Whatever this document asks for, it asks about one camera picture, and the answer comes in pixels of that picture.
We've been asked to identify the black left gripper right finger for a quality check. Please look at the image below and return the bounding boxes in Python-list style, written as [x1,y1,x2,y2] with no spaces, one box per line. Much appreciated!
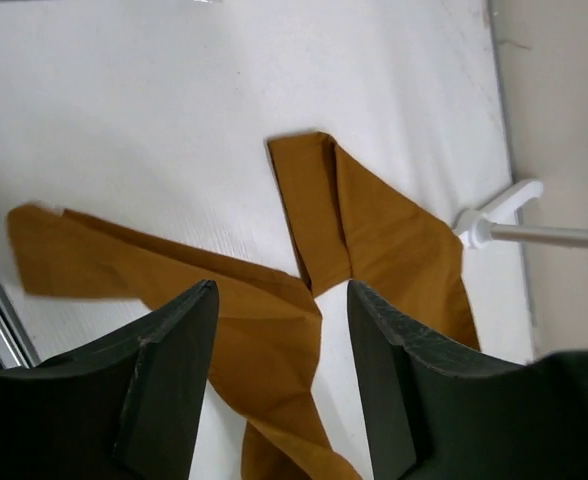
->
[347,281,588,479]

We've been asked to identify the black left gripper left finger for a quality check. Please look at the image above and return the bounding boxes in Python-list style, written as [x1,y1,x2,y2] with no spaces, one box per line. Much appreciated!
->
[0,281,219,479]

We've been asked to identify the brown trousers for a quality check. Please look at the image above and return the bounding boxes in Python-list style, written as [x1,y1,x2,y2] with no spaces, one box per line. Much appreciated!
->
[6,132,479,479]

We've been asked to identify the white and metal clothes rack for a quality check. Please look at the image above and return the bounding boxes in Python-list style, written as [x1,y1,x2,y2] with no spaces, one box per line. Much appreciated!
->
[453,178,588,254]

